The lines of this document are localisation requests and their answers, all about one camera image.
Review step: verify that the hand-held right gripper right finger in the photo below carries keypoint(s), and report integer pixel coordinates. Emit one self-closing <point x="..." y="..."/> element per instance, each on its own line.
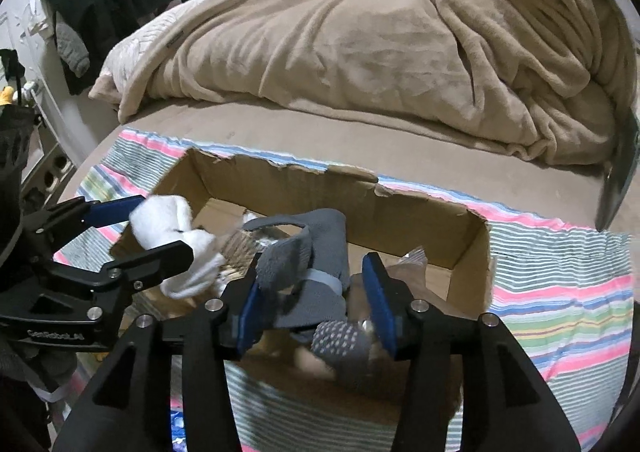
<point x="380" y="307"/>

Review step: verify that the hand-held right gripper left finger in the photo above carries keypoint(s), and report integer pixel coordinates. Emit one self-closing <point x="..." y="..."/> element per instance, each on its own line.
<point x="247" y="319"/>

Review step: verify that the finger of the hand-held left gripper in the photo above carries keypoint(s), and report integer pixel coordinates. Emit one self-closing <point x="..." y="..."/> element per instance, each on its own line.
<point x="150" y="259"/>
<point x="107" y="213"/>

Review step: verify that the white sock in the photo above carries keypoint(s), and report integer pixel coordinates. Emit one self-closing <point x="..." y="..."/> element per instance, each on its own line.
<point x="165" y="224"/>

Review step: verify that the grey dotted sock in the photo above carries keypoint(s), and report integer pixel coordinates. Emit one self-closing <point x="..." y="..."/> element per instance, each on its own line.
<point x="340" y="344"/>

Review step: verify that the cardboard box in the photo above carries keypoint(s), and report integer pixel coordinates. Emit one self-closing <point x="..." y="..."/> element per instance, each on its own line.
<point x="300" y="192"/>

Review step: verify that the clear plastic wrapper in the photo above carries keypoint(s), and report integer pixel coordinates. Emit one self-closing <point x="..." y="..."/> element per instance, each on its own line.
<point x="415" y="257"/>

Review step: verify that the beige perforated crate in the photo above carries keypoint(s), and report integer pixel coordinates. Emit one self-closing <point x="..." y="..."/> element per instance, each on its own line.
<point x="52" y="169"/>

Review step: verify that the white quilt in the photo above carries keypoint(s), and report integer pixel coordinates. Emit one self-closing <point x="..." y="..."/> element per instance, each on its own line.
<point x="137" y="49"/>

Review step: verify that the grey hanging cloth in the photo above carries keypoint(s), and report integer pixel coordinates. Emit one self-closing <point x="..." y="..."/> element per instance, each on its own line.
<point x="72" y="46"/>

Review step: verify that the striped cloth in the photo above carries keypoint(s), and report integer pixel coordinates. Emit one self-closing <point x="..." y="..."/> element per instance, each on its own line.
<point x="550" y="292"/>

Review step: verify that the bed with brown sheet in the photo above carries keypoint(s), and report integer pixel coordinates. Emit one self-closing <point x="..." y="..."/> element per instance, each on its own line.
<point x="300" y="131"/>

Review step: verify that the beige blanket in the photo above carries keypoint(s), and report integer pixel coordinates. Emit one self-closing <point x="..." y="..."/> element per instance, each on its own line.
<point x="380" y="41"/>

